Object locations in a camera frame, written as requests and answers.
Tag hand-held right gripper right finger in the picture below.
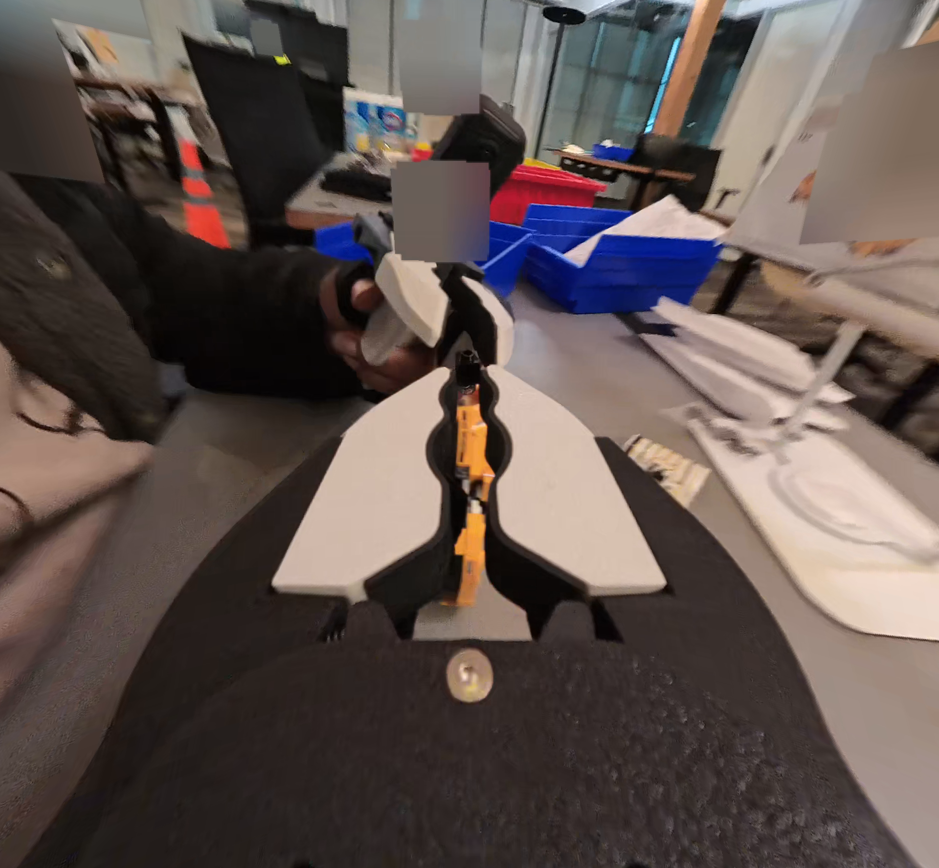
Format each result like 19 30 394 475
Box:
480 365 669 640

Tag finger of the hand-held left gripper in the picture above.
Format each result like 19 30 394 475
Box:
374 253 450 348
444 267 516 364

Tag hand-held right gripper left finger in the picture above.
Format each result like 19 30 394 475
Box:
271 368 470 640

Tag orange black lego car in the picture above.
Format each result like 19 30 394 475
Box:
439 384 496 608

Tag lego sticker sheet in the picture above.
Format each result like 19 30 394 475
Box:
624 435 710 507

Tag person's left hand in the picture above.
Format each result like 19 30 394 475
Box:
321 261 435 394

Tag blue plastic bin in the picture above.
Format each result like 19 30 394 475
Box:
315 219 534 298
524 204 725 315

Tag red plastic bin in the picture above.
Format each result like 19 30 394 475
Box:
490 164 607 227

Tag wipes canister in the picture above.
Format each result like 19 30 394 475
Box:
343 96 382 152
378 105 413 152

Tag black floor lamp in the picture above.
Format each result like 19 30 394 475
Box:
541 6 588 154

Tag black cloth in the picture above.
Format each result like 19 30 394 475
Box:
323 164 395 203

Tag wooden table black legs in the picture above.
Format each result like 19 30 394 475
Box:
546 145 695 206

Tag white paper sheet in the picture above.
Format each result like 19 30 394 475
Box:
565 195 729 266

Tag white paper booklet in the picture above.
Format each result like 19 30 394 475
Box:
638 296 855 423

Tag orange traffic cone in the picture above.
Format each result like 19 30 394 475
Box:
179 138 233 250

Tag wooden post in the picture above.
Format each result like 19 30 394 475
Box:
651 0 754 140

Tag wooden desk black frame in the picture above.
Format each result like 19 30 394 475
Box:
715 237 939 436

